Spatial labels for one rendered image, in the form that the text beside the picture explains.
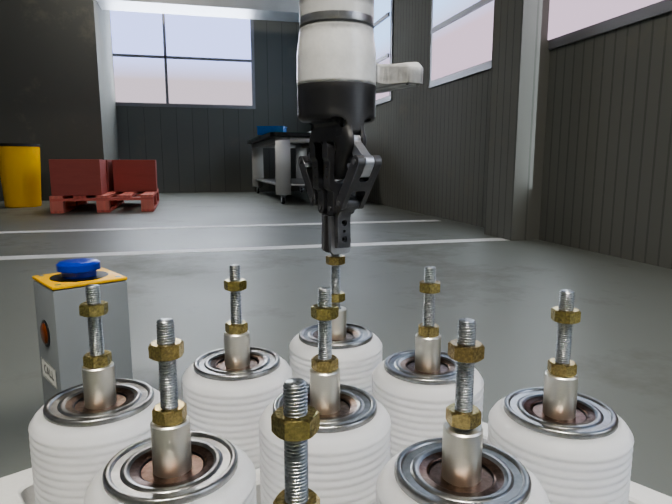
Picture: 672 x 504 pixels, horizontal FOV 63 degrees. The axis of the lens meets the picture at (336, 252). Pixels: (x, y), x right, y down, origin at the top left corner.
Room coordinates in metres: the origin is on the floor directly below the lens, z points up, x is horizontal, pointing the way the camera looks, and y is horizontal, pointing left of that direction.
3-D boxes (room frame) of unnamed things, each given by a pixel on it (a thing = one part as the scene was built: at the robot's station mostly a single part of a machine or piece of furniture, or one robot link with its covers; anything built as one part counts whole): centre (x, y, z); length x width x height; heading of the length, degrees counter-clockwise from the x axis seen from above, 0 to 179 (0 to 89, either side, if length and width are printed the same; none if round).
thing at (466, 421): (0.29, -0.07, 0.29); 0.02 x 0.02 x 0.01; 39
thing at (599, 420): (0.37, -0.16, 0.25); 0.08 x 0.08 x 0.01
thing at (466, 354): (0.29, -0.07, 0.33); 0.02 x 0.02 x 0.01; 39
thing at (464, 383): (0.29, -0.07, 0.30); 0.01 x 0.01 x 0.08
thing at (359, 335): (0.54, 0.00, 0.25); 0.08 x 0.08 x 0.01
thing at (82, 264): (0.54, 0.26, 0.32); 0.04 x 0.04 x 0.02
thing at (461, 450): (0.29, -0.07, 0.26); 0.02 x 0.02 x 0.03
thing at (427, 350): (0.45, -0.08, 0.26); 0.02 x 0.02 x 0.03
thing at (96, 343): (0.38, 0.17, 0.30); 0.01 x 0.01 x 0.08
